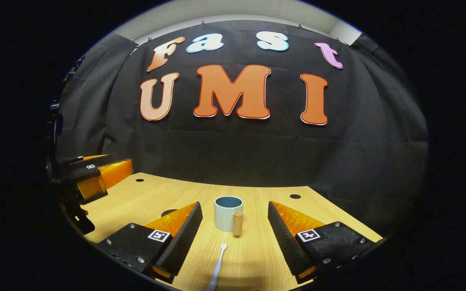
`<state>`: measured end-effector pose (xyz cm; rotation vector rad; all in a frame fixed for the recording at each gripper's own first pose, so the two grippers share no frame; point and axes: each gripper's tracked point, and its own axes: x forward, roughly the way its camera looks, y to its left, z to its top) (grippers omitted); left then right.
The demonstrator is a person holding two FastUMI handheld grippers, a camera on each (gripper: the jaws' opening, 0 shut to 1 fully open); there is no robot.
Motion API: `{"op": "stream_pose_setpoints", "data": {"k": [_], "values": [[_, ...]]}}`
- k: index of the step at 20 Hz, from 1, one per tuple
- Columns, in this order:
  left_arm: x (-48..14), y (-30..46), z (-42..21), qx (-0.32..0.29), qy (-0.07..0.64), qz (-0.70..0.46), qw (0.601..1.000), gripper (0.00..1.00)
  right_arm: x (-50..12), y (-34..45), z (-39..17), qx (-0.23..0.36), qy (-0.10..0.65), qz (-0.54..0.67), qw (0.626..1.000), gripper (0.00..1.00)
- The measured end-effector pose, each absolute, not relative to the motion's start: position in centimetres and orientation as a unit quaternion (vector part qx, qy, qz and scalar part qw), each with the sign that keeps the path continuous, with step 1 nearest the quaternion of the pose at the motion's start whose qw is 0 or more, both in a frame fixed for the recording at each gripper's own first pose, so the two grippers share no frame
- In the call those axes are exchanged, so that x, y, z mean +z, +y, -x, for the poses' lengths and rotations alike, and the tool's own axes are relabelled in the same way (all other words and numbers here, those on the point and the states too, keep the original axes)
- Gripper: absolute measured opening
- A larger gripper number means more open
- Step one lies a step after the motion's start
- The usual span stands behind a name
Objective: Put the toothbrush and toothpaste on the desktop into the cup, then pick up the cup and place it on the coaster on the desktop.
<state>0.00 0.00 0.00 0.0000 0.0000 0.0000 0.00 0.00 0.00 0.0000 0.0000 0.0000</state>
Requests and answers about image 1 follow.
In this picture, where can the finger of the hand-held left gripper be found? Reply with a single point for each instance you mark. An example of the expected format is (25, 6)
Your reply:
(91, 160)
(115, 171)

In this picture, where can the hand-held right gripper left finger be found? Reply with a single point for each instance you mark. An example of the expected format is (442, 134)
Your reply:
(184, 234)

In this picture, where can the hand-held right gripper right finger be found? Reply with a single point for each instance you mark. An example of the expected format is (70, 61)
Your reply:
(283, 234)

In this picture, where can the dark brown round coaster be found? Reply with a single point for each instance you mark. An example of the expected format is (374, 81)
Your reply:
(169, 212)

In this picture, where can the white toothbrush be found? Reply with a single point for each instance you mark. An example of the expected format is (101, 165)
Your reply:
(218, 266)

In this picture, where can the wooden desktop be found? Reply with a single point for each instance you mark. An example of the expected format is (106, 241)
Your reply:
(253, 258)

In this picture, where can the black backdrop cloth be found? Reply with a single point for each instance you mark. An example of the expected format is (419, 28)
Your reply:
(237, 149)

